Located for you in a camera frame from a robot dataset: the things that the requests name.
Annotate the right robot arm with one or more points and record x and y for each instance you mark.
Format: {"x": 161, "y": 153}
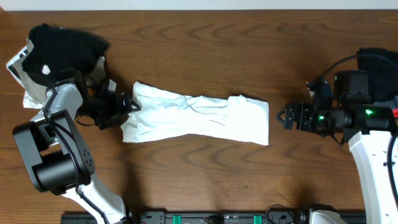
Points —
{"x": 376, "y": 162}

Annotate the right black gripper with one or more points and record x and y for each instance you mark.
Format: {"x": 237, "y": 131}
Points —
{"x": 304, "y": 120}

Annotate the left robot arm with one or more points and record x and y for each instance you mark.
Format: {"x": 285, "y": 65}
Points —
{"x": 58, "y": 160}

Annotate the black garment with red cuff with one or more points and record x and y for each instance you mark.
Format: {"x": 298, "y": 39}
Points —
{"x": 382, "y": 76}

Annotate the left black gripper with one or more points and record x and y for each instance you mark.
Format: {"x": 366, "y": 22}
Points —
{"x": 115, "y": 109}

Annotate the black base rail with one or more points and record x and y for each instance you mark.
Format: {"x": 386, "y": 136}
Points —
{"x": 277, "y": 213}

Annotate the white Mr Robot t-shirt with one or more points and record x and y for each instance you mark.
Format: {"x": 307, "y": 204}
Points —
{"x": 165, "y": 114}

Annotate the beige folded garment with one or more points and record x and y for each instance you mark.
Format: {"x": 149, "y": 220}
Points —
{"x": 95, "y": 76}

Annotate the black folded garment on pile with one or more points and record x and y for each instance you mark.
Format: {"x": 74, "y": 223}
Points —
{"x": 56, "y": 51}

